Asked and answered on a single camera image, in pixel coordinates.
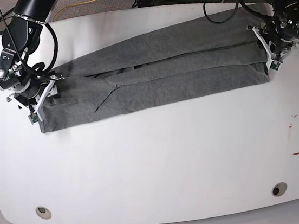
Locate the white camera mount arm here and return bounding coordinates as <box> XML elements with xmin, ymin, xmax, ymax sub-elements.
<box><xmin>245</xmin><ymin>18</ymin><xmax>299</xmax><ymax>76</ymax></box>
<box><xmin>6</xmin><ymin>72</ymin><xmax>64</xmax><ymax>124</ymax></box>

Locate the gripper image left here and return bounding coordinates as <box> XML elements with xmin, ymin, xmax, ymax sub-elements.
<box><xmin>0</xmin><ymin>64</ymin><xmax>61</xmax><ymax>106</ymax></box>

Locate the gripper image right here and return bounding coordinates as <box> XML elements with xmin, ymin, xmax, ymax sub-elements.
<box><xmin>263</xmin><ymin>10</ymin><xmax>299</xmax><ymax>52</ymax></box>

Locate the grey T-shirt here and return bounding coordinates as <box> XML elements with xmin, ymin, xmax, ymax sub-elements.
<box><xmin>39</xmin><ymin>8</ymin><xmax>269</xmax><ymax>133</ymax></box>

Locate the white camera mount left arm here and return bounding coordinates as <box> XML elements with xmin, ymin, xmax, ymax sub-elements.
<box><xmin>245</xmin><ymin>18</ymin><xmax>299</xmax><ymax>76</ymax></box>

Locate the table cable grommet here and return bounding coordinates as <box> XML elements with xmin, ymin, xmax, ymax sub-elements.
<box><xmin>35</xmin><ymin>206</ymin><xmax>52</xmax><ymax>220</ymax></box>
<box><xmin>272</xmin><ymin>182</ymin><xmax>288</xmax><ymax>197</ymax></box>

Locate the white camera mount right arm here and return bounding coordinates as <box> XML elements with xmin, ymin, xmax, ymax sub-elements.
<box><xmin>6</xmin><ymin>72</ymin><xmax>64</xmax><ymax>124</ymax></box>

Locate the right table cable grommet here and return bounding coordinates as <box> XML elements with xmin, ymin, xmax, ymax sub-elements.
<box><xmin>272</xmin><ymin>182</ymin><xmax>288</xmax><ymax>197</ymax></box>

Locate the left table cable grommet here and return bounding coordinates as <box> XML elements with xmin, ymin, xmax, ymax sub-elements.
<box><xmin>35</xmin><ymin>206</ymin><xmax>52</xmax><ymax>220</ymax></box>

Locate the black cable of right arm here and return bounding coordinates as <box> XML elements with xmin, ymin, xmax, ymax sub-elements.
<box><xmin>18</xmin><ymin>19</ymin><xmax>62</xmax><ymax>79</ymax></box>

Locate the yellow cable on floor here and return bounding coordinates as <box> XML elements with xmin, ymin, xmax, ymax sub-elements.
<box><xmin>49</xmin><ymin>0</ymin><xmax>102</xmax><ymax>22</ymax></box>

